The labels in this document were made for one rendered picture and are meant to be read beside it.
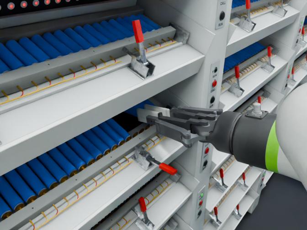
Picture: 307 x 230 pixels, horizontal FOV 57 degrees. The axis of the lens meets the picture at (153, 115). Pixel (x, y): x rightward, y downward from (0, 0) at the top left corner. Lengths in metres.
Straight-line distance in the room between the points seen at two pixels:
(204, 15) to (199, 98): 0.18
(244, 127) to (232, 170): 0.76
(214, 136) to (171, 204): 0.34
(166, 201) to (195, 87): 0.31
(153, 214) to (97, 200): 0.26
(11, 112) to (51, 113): 0.05
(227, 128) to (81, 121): 0.24
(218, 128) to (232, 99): 0.40
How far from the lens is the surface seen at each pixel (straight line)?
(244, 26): 0.85
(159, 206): 0.77
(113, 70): 0.48
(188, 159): 0.78
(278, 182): 2.05
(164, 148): 0.64
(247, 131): 0.47
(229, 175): 1.20
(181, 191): 0.82
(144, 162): 0.58
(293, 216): 1.87
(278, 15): 1.09
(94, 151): 0.57
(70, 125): 0.40
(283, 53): 1.31
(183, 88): 0.69
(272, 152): 0.46
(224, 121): 0.49
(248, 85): 0.99
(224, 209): 1.34
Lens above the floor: 1.29
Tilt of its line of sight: 29 degrees down
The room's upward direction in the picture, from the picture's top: straight up
